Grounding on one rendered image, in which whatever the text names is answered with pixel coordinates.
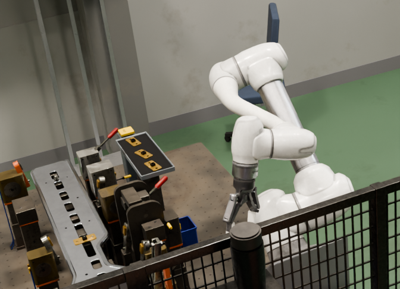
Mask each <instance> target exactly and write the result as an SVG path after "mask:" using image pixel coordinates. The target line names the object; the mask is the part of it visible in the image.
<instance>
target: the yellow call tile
mask: <svg viewBox="0 0 400 289"><path fill-rule="evenodd" d="M118 132H119V133H120V135H121V137H124V136H128V135H130V134H134V133H135V131H134V130H133V129H132V128H131V126H130V127H126V128H122V129H119V130H118Z"/></svg>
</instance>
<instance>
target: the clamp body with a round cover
mask: <svg viewBox="0 0 400 289"><path fill-rule="evenodd" d="M117 186H119V184H116V185H113V186H109V187H106V188H103V189H100V190H98V193H99V198H100V201H101V207H102V212H103V215H104V218H105V219H106V221H107V223H108V229H109V232H110V243H111V248H112V253H113V256H114V262H115V265H120V266H125V265H124V263H123V258H122V255H121V249H123V239H124V238H123V236H122V232H121V227H120V221H119V218H118V212H117V207H116V204H115V198H114V189H115V188H116V187H117Z"/></svg>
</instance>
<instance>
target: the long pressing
mask: <svg viewBox="0 0 400 289"><path fill-rule="evenodd" d="M53 172H57V174H58V176H59V181H54V180H53V179H52V177H51V175H50V173H53ZM30 175H31V177H32V180H33V182H34V184H35V187H36V190H37V192H38V194H39V197H40V199H41V202H42V204H43V207H44V209H45V212H46V214H47V216H48V219H49V221H50V223H51V226H52V229H53V231H54V234H55V236H56V238H57V241H58V244H59V245H60V248H61V251H62V253H63V255H64V258H65V261H66V263H67V265H68V268H69V270H70V273H71V276H72V277H73V279H72V282H71V285H72V284H75V283H78V282H81V281H84V280H87V279H90V278H93V277H97V276H98V275H100V274H106V273H108V272H111V271H114V270H117V269H120V268H123V267H125V266H120V265H114V264H111V263H109V261H108V259H107V257H106V255H105V253H104V251H103V249H102V246H103V245H104V244H105V242H106V241H107V240H108V239H109V237H110V234H109V232H108V230H107V228H106V226H105V224H104V222H103V220H102V219H101V217H100V215H99V213H98V211H97V210H96V207H95V205H94V204H93V202H92V200H91V198H90V196H89V195H88V193H87V191H86V189H85V187H84V185H83V183H82V181H81V179H80V178H79V176H78V174H77V172H76V170H75V169H74V166H73V164H72V163H71V161H70V160H69V159H65V160H62V161H58V162H54V163H51V164H47V165H44V166H41V167H37V168H35V169H33V170H31V172H30ZM57 182H62V184H63V186H64V188H63V189H59V190H57V188H56V186H55V183H57ZM63 192H66V193H67V195H68V197H69V199H67V200H62V199H61V197H60V193H63ZM77 197H78V198H77ZM68 203H72V205H73V208H74V210H73V211H70V212H67V210H66V208H65V204H68ZM72 215H77V216H78V217H79V219H80V222H78V223H76V224H73V223H72V221H71V218H70V216H72ZM77 225H82V226H83V228H84V230H85V232H86V234H87V235H89V234H95V235H96V239H94V240H91V241H88V242H90V243H91V245H92V247H93V249H94V251H95V253H96V255H95V256H92V257H88V255H87V253H86V250H85V248H84V247H83V244H84V243H82V244H78V245H75V244H74V242H73V240H75V239H77V238H79V235H78V233H77V231H76V229H75V226H77ZM96 260H99V261H100V263H101V265H102V267H101V268H99V269H94V268H93V266H92V264H91V263H92V262H94V261H96ZM86 274H88V275H86Z"/></svg>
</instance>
